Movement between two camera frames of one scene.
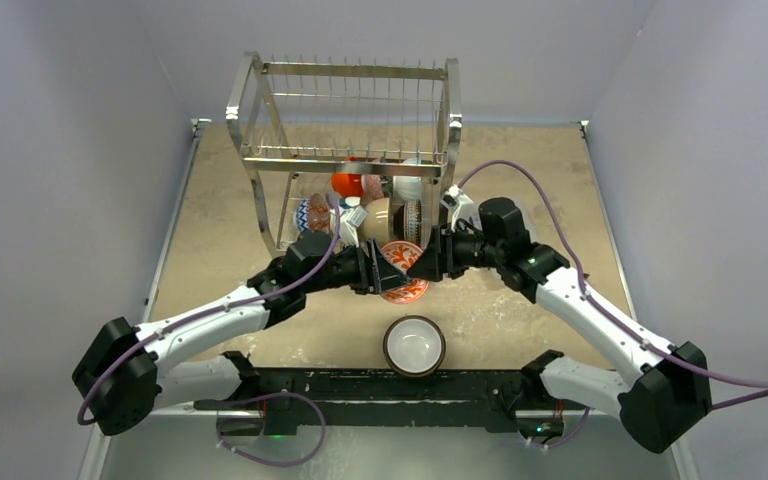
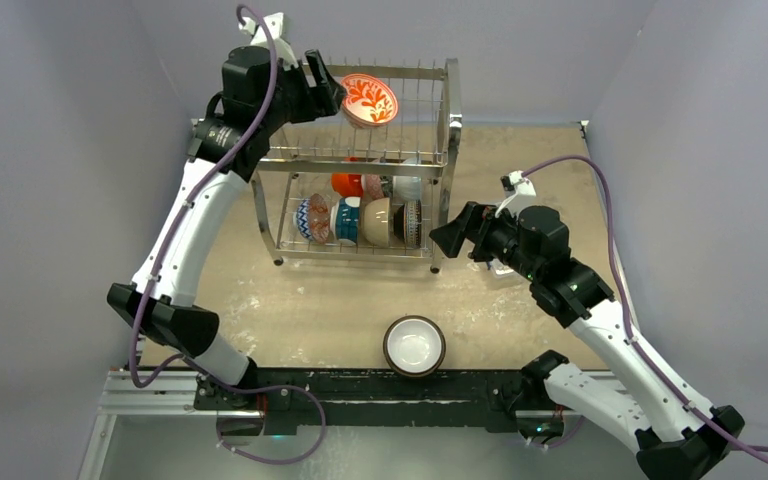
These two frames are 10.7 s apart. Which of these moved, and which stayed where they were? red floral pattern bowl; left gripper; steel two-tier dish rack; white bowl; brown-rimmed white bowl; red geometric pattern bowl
Moved: red floral pattern bowl; left gripper
Stayed: steel two-tier dish rack; red geometric pattern bowl; brown-rimmed white bowl; white bowl
